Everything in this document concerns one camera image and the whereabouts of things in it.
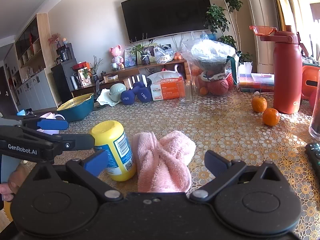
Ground orange plastic stool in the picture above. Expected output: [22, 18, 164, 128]
[301, 65, 320, 100]

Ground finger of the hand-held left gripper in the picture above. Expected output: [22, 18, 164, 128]
[45, 133, 96, 153]
[22, 118, 69, 131]

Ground pink fluffy towel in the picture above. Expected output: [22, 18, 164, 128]
[132, 130, 197, 193]

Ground black and white striped box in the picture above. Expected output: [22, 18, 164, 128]
[124, 74, 147, 90]

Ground yellow curtain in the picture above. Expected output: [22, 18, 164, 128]
[266, 0, 315, 30]

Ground blue dumbbell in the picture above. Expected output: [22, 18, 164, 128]
[120, 81, 145, 105]
[136, 79, 153, 103]

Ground clear measuring cup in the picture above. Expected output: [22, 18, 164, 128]
[179, 79, 193, 105]

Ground pink bear figure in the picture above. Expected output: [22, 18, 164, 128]
[109, 45, 125, 69]

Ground printed picture box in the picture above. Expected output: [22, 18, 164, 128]
[77, 68, 92, 88]

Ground person's left hand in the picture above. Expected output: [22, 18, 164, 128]
[0, 164, 31, 202]

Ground dark vase with twigs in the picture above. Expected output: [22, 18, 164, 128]
[91, 56, 103, 83]

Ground orange and white packet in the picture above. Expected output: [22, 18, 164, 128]
[146, 70, 186, 101]

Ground purple cup with pink lid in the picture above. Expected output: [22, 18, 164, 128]
[36, 112, 65, 136]

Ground black remote control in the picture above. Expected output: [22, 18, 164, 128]
[305, 142, 320, 167]

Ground wall shelving unit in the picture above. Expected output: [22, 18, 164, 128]
[4, 12, 59, 113]

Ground coloured storage boxes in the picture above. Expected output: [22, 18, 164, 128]
[237, 72, 275, 93]

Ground red water bottle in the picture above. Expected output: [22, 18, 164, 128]
[260, 25, 303, 114]

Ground blue picture card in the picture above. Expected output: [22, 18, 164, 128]
[124, 49, 137, 67]

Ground black wall television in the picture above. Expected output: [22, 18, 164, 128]
[121, 0, 212, 44]

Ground yellow-lidded blue bottle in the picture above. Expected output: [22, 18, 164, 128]
[89, 120, 137, 182]

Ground clear plastic bag with bowl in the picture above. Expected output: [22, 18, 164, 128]
[181, 38, 239, 77]

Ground wooden television console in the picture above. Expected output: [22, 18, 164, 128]
[71, 59, 192, 98]

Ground tangerine with stem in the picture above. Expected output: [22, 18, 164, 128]
[251, 85, 267, 113]

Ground teal basin with yellow colander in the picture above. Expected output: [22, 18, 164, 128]
[56, 93, 95, 122]

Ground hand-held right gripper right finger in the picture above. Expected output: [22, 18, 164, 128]
[190, 150, 285, 203]

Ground tall green houseplant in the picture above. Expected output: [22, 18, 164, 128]
[204, 0, 253, 74]

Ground potted plant in striped vase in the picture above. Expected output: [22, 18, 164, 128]
[126, 34, 160, 65]

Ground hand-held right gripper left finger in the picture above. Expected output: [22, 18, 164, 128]
[32, 149, 123, 203]

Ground pink flowers in vase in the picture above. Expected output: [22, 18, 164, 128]
[48, 33, 62, 49]

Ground black coffee machine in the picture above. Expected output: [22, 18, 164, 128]
[56, 43, 74, 63]

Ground orange translucent funnel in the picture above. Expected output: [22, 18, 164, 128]
[249, 25, 278, 37]

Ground green lidded bowl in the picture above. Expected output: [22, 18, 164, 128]
[109, 83, 127, 102]

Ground plastic bag of snacks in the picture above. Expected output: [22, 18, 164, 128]
[154, 44, 175, 64]

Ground green photo frame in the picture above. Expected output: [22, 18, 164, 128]
[136, 42, 158, 65]

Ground black cabinet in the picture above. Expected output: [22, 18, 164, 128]
[51, 58, 78, 103]

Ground tall drinking glass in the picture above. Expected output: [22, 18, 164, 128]
[309, 100, 320, 139]

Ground white cloth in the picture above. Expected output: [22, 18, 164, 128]
[96, 90, 118, 107]

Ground dark wooden door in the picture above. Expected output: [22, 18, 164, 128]
[0, 66, 18, 114]

